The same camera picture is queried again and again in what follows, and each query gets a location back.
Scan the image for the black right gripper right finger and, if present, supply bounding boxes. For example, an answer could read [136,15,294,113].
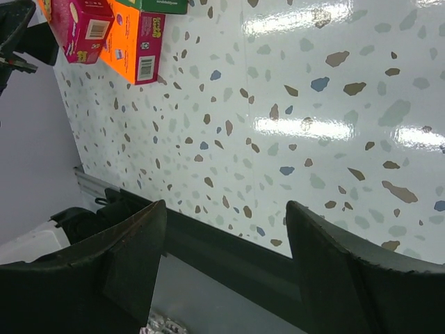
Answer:
[286,200,444,333]

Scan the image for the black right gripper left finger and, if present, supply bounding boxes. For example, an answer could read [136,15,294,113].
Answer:
[1,200,167,333]

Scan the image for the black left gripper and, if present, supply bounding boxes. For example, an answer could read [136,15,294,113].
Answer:
[1,1,59,91]

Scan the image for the orange magenta Scrub Mommy box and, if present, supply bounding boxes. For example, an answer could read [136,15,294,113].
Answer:
[100,1,165,85]

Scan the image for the Sponge Daddy box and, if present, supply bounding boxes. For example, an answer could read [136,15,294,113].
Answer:
[118,0,188,15]

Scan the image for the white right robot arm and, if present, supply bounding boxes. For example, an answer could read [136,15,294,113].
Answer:
[1,200,444,333]

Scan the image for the aluminium frame rail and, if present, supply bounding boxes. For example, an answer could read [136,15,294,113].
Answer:
[74,166,119,212]

